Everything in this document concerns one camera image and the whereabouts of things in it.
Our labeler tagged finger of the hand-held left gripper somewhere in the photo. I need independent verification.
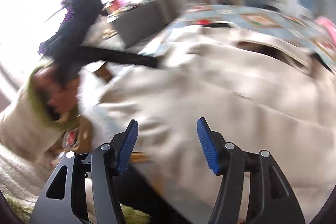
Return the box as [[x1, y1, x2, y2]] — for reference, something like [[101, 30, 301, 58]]
[[78, 46, 161, 69]]

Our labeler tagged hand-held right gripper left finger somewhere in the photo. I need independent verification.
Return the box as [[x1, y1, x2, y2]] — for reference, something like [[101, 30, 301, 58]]
[[29, 119, 139, 224]]

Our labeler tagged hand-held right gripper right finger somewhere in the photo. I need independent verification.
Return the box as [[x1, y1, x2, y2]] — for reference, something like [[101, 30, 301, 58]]
[[197, 117, 306, 224]]

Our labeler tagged beige zip jacket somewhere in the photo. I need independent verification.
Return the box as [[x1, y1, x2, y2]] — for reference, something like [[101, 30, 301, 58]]
[[79, 22, 336, 224]]

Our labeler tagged person's left forearm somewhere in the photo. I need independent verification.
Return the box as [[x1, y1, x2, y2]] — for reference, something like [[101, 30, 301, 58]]
[[0, 61, 87, 159]]

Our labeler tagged person's left hand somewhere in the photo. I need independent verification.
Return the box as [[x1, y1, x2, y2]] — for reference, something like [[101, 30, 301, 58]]
[[33, 66, 82, 122]]

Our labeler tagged dark grey cabinet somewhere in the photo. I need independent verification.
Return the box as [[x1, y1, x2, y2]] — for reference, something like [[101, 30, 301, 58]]
[[104, 0, 166, 49]]

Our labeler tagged fruit print tablecloth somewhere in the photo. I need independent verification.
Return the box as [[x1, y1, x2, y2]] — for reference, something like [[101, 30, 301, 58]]
[[142, 3, 336, 58]]

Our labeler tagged pink floral blanket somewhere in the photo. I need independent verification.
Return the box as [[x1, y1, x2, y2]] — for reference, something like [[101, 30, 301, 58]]
[[314, 16, 336, 42]]

